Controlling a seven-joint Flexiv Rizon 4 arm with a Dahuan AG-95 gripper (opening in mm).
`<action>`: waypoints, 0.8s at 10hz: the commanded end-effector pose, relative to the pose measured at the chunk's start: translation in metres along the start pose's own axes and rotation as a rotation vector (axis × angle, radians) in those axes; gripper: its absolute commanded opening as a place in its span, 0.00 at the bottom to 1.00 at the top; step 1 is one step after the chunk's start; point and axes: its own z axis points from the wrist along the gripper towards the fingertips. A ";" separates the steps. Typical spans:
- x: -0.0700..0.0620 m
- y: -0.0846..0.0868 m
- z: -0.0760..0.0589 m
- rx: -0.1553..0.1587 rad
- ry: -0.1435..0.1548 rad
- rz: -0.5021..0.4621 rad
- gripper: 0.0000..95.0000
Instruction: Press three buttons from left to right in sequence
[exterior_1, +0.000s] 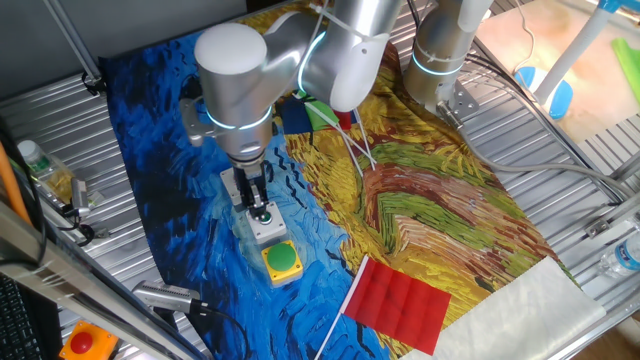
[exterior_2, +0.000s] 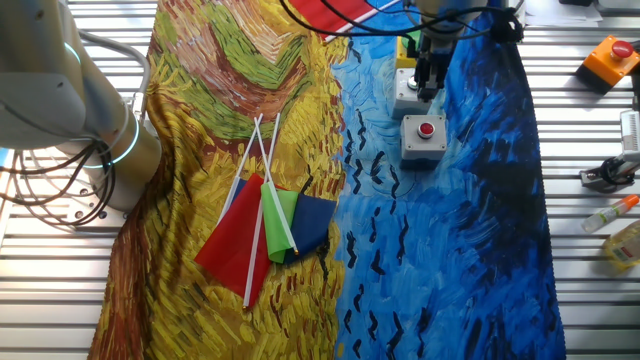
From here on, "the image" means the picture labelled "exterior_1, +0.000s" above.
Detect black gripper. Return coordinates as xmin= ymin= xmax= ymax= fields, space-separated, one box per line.
xmin=232 ymin=163 xmax=274 ymax=220

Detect grey box small green button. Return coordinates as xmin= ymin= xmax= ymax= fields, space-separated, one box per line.
xmin=244 ymin=200 xmax=290 ymax=246

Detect grey box red button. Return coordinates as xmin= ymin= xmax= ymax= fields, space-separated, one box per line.
xmin=219 ymin=167 xmax=251 ymax=209

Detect yellow box green mushroom button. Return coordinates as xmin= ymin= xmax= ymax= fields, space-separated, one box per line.
xmin=260 ymin=241 xmax=305 ymax=288

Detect small green flag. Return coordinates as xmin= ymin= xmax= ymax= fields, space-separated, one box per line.
xmin=294 ymin=93 xmax=377 ymax=166

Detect small red flag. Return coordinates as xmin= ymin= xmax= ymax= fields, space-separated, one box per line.
xmin=333 ymin=107 xmax=365 ymax=179

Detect painted blue yellow cloth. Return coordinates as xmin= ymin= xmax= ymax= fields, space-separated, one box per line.
xmin=98 ymin=2 xmax=608 ymax=360

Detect large red flag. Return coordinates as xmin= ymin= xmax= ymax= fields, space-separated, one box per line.
xmin=313 ymin=254 xmax=453 ymax=360

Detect black pole clamp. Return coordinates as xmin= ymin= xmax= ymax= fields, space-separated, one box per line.
xmin=82 ymin=72 xmax=107 ymax=97

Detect clear bottle yellow contents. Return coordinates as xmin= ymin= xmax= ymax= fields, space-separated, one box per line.
xmin=17 ymin=139 xmax=77 ymax=205

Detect orange emergency stop box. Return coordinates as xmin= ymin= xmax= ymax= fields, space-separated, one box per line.
xmin=58 ymin=319 xmax=120 ymax=360

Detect grey metal pole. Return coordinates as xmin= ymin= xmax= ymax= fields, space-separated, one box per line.
xmin=42 ymin=0 xmax=105 ymax=85

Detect orange tube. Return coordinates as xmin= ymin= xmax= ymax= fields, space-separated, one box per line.
xmin=0 ymin=141 xmax=32 ymax=226

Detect black keyboard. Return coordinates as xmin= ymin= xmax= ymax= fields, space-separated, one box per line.
xmin=0 ymin=273 xmax=45 ymax=360

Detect light wooden board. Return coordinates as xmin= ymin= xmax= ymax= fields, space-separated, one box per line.
xmin=473 ymin=0 xmax=640 ymax=145

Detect white blue stand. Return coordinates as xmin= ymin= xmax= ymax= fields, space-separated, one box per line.
xmin=513 ymin=0 xmax=640 ymax=120

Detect clear water bottle blue label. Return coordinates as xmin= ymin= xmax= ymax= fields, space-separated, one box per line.
xmin=597 ymin=233 xmax=640 ymax=280

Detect bright green object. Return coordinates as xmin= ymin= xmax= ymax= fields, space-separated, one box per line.
xmin=610 ymin=37 xmax=640 ymax=92

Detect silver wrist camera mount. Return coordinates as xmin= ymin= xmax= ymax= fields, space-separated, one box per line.
xmin=179 ymin=96 xmax=220 ymax=149

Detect black camera cable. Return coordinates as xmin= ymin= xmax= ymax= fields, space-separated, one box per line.
xmin=189 ymin=298 xmax=252 ymax=360

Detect silver ribbed camera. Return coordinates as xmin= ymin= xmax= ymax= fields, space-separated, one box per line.
xmin=131 ymin=279 xmax=202 ymax=315

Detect small silver camera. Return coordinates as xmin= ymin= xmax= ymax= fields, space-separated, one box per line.
xmin=69 ymin=177 xmax=92 ymax=219

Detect aluminium frame bar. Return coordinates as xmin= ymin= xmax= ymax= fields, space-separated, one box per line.
xmin=0 ymin=198 xmax=206 ymax=360

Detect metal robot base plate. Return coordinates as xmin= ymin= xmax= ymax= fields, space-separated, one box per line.
xmin=436 ymin=78 xmax=481 ymax=121

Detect black base cable bundle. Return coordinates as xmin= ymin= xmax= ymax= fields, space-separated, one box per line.
xmin=462 ymin=47 xmax=626 ymax=204

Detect grey corrugated hose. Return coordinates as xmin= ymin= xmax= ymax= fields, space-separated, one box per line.
xmin=435 ymin=101 xmax=636 ymax=199

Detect aluminium profile bracket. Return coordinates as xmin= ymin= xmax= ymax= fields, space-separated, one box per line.
xmin=584 ymin=192 xmax=640 ymax=240

